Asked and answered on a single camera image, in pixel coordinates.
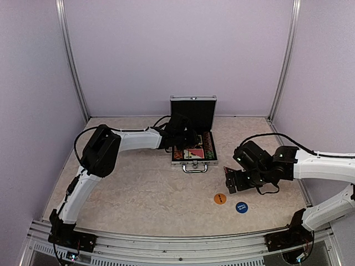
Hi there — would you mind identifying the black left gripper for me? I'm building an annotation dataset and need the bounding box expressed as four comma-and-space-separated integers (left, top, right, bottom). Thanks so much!
175, 129, 200, 150

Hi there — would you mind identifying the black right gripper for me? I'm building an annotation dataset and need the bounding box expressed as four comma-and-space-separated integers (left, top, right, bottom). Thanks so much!
226, 167, 271, 193

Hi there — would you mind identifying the orange big blind button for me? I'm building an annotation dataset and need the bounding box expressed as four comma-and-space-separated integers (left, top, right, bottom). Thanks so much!
214, 193, 227, 205

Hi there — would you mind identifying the blue small blind button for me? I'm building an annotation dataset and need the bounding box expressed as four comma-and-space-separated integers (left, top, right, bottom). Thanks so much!
235, 202, 249, 214

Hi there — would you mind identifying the black red triangular dealer button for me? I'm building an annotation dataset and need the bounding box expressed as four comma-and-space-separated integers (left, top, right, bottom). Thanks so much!
224, 166, 236, 173

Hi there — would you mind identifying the green poker chip stack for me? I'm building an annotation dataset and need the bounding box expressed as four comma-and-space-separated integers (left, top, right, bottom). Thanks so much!
206, 151, 215, 160

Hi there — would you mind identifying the aluminium poker set case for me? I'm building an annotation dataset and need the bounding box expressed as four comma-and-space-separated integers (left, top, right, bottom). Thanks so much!
170, 95, 218, 174

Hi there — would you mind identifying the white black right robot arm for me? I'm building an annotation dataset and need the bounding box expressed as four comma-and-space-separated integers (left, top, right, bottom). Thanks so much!
225, 135, 354, 246

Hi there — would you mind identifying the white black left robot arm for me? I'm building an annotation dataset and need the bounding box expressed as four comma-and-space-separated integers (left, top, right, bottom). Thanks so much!
48, 114, 199, 247

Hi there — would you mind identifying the red playing card deck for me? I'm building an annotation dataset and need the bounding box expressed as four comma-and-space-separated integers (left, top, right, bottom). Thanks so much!
184, 149, 205, 159

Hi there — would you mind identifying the right chip row in case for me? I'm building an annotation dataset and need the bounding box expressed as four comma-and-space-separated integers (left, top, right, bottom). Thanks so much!
203, 132, 214, 154

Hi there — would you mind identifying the front aluminium rail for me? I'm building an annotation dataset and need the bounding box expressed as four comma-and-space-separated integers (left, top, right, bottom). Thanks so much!
17, 221, 344, 265

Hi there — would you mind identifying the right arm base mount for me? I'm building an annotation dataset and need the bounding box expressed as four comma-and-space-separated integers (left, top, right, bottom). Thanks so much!
265, 231, 294, 252

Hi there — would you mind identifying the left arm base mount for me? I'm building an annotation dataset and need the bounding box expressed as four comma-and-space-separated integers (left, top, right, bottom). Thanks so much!
48, 231, 97, 253

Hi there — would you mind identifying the right aluminium frame post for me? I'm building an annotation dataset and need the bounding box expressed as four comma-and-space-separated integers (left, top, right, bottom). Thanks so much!
268, 0, 302, 124

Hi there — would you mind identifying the aluminium frame post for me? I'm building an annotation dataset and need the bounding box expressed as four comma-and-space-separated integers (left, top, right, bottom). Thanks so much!
268, 0, 302, 124
55, 0, 90, 122

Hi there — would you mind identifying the left aluminium frame post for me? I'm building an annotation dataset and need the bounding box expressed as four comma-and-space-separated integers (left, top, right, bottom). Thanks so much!
55, 0, 90, 122

